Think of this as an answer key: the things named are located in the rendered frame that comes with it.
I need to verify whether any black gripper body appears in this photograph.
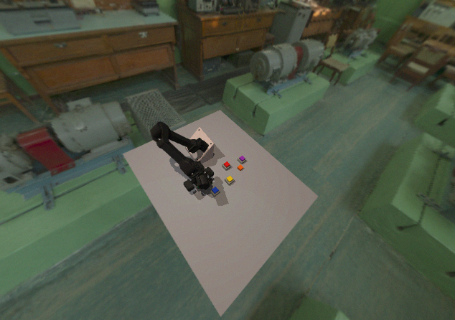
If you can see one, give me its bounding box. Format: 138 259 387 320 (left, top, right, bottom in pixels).
184 167 214 192

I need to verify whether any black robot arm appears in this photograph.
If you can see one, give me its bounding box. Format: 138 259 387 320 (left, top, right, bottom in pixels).
150 121 213 189

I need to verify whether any red button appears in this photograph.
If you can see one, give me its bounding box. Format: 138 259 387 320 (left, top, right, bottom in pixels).
222 161 231 171

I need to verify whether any blue button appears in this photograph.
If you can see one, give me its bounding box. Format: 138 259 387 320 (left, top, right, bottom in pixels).
210 186 220 197

